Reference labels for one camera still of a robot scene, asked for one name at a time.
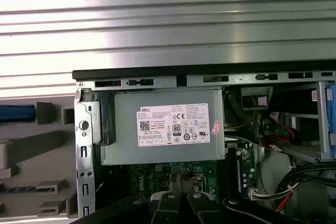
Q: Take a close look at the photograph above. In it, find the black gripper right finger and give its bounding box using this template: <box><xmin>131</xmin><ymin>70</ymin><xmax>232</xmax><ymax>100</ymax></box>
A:
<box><xmin>184</xmin><ymin>174</ymin><xmax>292</xmax><ymax>224</ymax></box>

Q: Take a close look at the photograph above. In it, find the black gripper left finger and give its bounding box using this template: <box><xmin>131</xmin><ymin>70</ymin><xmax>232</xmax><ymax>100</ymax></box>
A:
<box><xmin>76</xmin><ymin>173</ymin><xmax>184</xmax><ymax>224</ymax></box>

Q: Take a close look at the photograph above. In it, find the green motherboard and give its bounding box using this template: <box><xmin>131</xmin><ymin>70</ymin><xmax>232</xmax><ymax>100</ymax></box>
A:
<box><xmin>104</xmin><ymin>142</ymin><xmax>259</xmax><ymax>204</ymax></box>

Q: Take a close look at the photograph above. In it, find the metal drive cage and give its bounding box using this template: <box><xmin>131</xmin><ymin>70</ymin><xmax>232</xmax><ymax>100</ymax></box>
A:
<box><xmin>316</xmin><ymin>81</ymin><xmax>336</xmax><ymax>161</ymax></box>

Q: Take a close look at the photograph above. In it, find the black cable bundle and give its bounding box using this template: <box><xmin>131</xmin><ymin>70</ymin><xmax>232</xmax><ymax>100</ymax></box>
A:
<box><xmin>272</xmin><ymin>162</ymin><xmax>336</xmax><ymax>213</ymax></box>

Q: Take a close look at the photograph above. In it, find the grey parts rack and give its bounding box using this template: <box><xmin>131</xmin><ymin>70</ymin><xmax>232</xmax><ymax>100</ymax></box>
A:
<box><xmin>0</xmin><ymin>95</ymin><xmax>79</xmax><ymax>219</ymax></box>

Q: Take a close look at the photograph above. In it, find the orange and white wire bundle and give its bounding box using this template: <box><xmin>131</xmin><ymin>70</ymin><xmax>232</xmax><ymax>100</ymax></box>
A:
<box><xmin>248</xmin><ymin>183</ymin><xmax>293</xmax><ymax>213</ymax></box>

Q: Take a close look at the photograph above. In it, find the red wire with white tags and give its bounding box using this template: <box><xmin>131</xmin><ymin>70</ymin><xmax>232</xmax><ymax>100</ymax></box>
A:
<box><xmin>262</xmin><ymin>126</ymin><xmax>296</xmax><ymax>147</ymax></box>

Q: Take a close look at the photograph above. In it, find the grey power supply unit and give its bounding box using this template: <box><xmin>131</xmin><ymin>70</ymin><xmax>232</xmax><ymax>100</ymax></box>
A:
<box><xmin>101</xmin><ymin>89</ymin><xmax>226</xmax><ymax>166</ymax></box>

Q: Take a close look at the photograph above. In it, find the bare RAM stick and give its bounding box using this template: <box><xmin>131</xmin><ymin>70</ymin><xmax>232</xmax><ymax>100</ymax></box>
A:
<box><xmin>0</xmin><ymin>185</ymin><xmax>36</xmax><ymax>194</ymax></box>

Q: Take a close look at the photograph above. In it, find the blue plastic drive latch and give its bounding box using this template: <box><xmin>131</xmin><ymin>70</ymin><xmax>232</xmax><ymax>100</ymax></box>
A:
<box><xmin>324</xmin><ymin>84</ymin><xmax>336</xmax><ymax>159</ymax></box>

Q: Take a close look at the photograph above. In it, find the black open PC case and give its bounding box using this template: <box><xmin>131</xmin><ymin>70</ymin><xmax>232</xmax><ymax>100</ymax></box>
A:
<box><xmin>72</xmin><ymin>65</ymin><xmax>336</xmax><ymax>224</ymax></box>

